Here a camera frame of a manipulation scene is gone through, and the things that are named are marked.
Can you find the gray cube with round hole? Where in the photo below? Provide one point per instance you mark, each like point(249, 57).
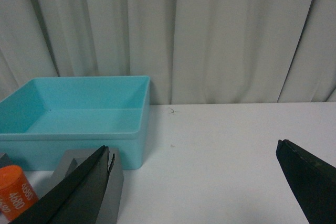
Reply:
point(5, 160)

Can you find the white pleated curtain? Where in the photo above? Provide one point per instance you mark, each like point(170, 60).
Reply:
point(194, 51)

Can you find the orange cylinder with white digits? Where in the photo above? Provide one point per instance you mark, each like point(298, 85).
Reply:
point(17, 194)

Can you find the gray block with square recess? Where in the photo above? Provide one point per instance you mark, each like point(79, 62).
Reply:
point(115, 190)

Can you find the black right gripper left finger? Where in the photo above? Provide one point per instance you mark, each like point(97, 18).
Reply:
point(53, 206)

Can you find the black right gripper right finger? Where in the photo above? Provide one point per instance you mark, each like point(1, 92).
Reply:
point(311, 180)

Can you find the light blue plastic box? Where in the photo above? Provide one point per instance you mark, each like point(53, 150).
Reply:
point(47, 116)

